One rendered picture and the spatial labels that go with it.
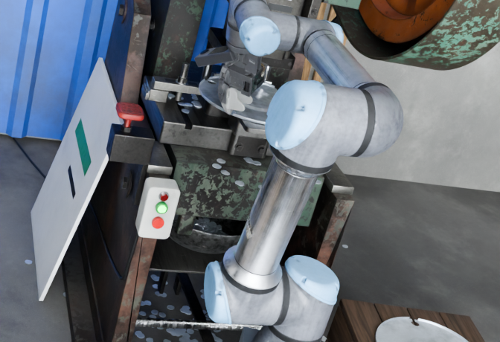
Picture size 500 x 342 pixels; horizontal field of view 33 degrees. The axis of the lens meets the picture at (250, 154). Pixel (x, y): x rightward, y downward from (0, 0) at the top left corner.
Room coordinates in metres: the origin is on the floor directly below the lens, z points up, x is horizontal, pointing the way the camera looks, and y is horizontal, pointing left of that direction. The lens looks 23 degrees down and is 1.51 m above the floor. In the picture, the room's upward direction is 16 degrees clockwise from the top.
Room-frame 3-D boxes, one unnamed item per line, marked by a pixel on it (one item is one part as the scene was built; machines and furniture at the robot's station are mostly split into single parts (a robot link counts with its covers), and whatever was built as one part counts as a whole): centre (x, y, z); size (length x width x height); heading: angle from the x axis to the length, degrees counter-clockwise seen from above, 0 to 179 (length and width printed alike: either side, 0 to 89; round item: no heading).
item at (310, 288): (1.47, -0.18, 0.62); 0.13 x 0.12 x 0.14; 113
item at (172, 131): (2.14, 0.07, 0.68); 0.45 x 0.30 x 0.06; 112
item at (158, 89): (2.08, 0.23, 0.76); 0.17 x 0.06 x 0.10; 112
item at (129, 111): (1.80, 0.29, 0.72); 0.07 x 0.06 x 0.08; 22
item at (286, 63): (2.15, 0.07, 0.86); 0.20 x 0.16 x 0.05; 112
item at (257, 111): (2.02, 0.03, 0.78); 0.29 x 0.29 x 0.01
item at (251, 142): (1.98, 0.01, 0.72); 0.25 x 0.14 x 0.14; 22
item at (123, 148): (1.81, 0.27, 0.62); 0.10 x 0.06 x 0.20; 112
